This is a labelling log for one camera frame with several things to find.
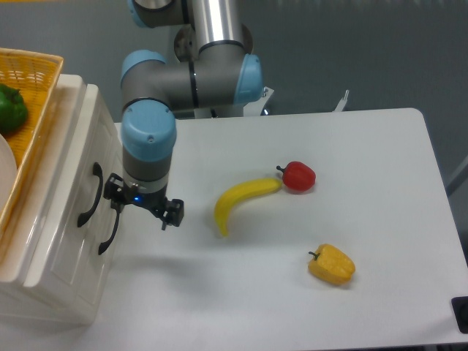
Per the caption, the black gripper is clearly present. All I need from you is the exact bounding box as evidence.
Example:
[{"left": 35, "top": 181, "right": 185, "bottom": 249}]
[{"left": 103, "top": 173, "right": 184, "bottom": 230}]

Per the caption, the white drawer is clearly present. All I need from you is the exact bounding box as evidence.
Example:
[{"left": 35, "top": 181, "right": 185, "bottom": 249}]
[
  {"left": 24, "top": 84, "right": 121, "bottom": 289},
  {"left": 46, "top": 201, "right": 116, "bottom": 324}
]

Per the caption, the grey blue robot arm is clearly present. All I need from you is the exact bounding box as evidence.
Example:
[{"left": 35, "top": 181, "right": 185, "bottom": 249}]
[{"left": 104, "top": 1, "right": 264, "bottom": 226}]

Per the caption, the white drawer cabinet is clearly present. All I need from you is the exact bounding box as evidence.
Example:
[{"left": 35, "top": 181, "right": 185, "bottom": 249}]
[{"left": 0, "top": 74, "right": 124, "bottom": 326}]

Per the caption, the yellow banana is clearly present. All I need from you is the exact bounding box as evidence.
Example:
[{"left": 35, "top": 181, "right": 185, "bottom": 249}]
[{"left": 214, "top": 178, "right": 282, "bottom": 237}]

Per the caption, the white plate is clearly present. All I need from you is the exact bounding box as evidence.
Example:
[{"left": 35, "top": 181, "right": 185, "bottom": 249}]
[{"left": 0, "top": 136, "right": 18, "bottom": 212}]

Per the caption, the red bell pepper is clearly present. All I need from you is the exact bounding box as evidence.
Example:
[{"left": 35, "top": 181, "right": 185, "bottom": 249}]
[{"left": 276, "top": 161, "right": 316, "bottom": 192}]

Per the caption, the green bell pepper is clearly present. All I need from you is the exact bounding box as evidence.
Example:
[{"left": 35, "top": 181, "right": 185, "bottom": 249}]
[{"left": 1, "top": 83, "right": 29, "bottom": 135}]

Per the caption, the yellow woven basket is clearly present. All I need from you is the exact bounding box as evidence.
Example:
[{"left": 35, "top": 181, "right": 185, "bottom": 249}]
[{"left": 1, "top": 48, "right": 64, "bottom": 255}]

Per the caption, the yellow bell pepper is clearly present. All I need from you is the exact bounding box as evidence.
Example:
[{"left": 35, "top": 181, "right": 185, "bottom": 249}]
[{"left": 308, "top": 244, "right": 355, "bottom": 286}]

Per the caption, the white clip behind table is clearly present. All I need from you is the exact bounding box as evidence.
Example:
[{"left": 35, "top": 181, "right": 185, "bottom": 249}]
[{"left": 333, "top": 89, "right": 350, "bottom": 113}]

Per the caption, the black corner object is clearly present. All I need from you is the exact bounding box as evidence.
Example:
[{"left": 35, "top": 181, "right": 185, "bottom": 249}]
[{"left": 451, "top": 296, "right": 468, "bottom": 334}]

